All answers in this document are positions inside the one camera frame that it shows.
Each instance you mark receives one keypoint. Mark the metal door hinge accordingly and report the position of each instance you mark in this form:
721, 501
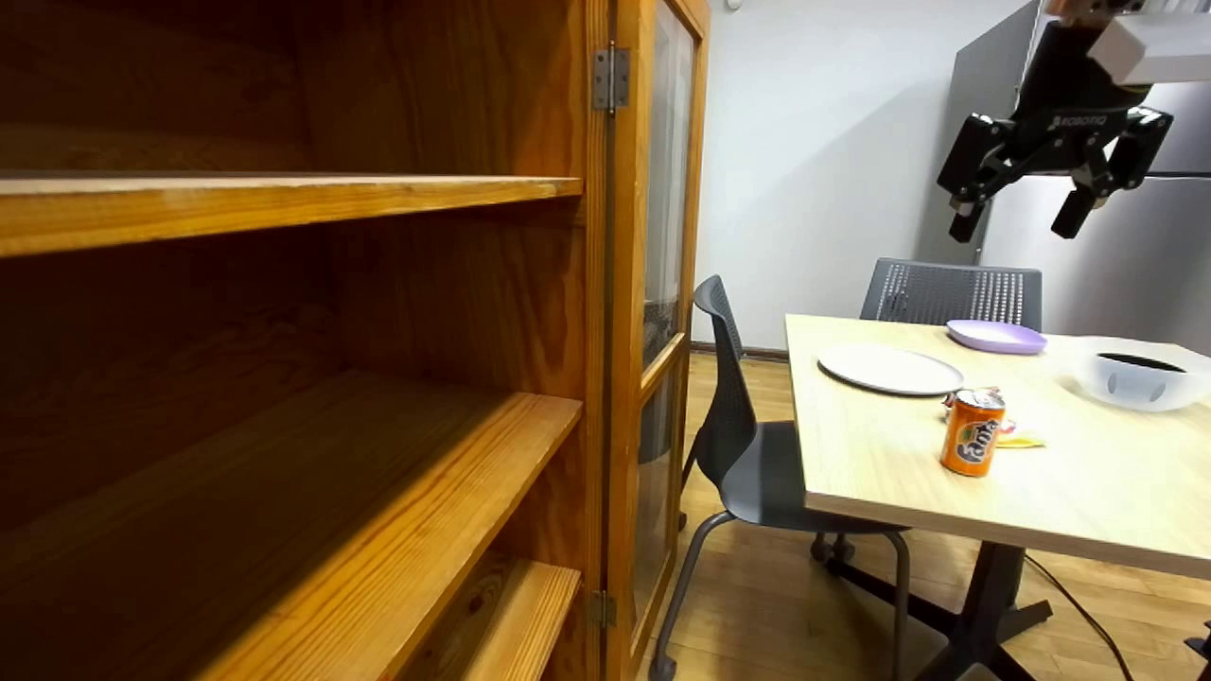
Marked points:
613, 82
605, 610

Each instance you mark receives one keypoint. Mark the orange Fanta soda can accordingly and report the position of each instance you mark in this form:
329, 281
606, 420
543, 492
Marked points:
976, 436

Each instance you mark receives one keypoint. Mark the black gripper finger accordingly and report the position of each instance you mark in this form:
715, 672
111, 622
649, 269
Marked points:
1094, 182
976, 174

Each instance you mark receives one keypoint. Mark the grey round plate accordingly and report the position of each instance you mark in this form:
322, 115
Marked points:
890, 373

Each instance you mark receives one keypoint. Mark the yellow red chips bag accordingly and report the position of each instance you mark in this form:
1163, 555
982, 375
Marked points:
1025, 439

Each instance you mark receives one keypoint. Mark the grey partition panel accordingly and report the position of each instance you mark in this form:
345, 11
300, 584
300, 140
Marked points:
987, 165

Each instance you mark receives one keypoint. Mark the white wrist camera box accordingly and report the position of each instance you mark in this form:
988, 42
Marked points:
1160, 49

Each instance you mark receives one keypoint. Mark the purple plate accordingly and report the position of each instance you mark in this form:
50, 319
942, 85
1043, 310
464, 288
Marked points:
997, 334

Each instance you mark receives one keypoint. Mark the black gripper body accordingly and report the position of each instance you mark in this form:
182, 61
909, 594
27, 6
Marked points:
1064, 100

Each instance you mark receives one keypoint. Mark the grey striped-back chair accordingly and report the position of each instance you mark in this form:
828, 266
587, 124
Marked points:
948, 293

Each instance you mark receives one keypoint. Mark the black table base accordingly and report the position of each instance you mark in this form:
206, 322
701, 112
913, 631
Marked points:
987, 607

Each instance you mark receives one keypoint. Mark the wooden bookshelf cabinet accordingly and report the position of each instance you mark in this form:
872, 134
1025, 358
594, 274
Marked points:
317, 439

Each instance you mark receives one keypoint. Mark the dark grey plastic chair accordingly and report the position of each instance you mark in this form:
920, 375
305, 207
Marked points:
744, 457

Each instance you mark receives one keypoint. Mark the translucent white bowl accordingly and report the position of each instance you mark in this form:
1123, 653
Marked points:
1136, 375

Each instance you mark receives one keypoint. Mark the wide glass cabinet door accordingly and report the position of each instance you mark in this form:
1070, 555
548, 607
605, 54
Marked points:
669, 314

